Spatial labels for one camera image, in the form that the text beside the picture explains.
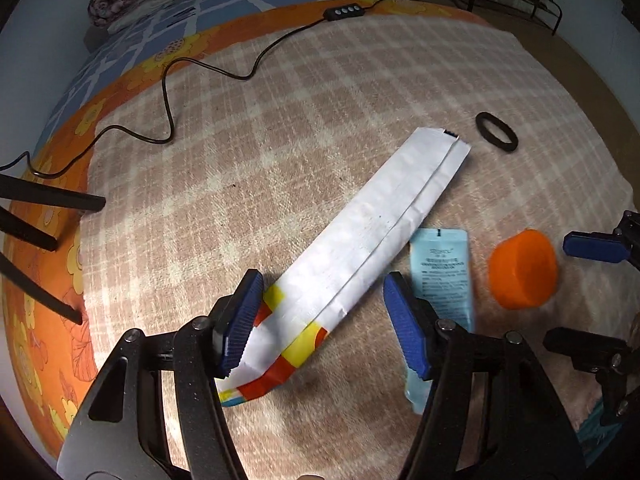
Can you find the orange floral sheet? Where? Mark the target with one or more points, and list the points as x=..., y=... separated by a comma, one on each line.
x=45, y=360

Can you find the orange plastic cap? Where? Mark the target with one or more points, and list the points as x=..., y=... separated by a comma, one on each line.
x=522, y=270

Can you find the light blue sachet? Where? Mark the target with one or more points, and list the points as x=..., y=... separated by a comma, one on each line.
x=442, y=280

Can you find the long white foil packet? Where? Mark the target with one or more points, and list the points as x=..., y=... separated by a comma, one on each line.
x=360, y=240

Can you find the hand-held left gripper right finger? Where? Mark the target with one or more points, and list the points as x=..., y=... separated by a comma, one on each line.
x=407, y=330

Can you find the teal ribbed clothing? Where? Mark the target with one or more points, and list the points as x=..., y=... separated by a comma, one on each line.
x=600, y=430

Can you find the blue checked bedsheet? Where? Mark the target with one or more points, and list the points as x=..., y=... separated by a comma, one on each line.
x=225, y=5

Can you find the beige plaid blanket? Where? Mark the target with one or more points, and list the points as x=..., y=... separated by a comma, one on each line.
x=300, y=135

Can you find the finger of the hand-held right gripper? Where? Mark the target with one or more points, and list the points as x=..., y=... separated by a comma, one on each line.
x=575, y=347
x=590, y=246

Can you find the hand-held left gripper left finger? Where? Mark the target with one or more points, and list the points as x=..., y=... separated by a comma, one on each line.
x=240, y=325

